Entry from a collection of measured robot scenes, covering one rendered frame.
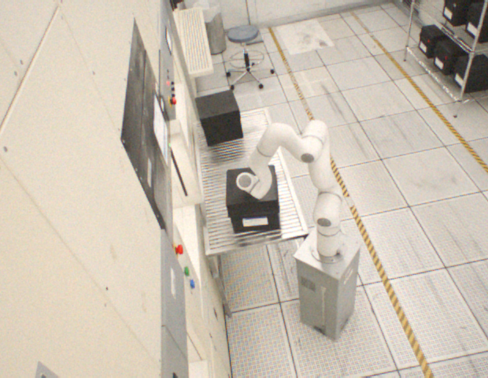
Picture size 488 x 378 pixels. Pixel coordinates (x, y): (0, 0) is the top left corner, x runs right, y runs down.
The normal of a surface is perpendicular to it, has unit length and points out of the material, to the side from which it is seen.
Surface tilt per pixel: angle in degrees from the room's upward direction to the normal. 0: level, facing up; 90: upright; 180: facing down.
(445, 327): 0
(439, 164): 0
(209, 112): 0
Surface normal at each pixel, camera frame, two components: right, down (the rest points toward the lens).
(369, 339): -0.14, -0.69
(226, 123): 0.22, 0.68
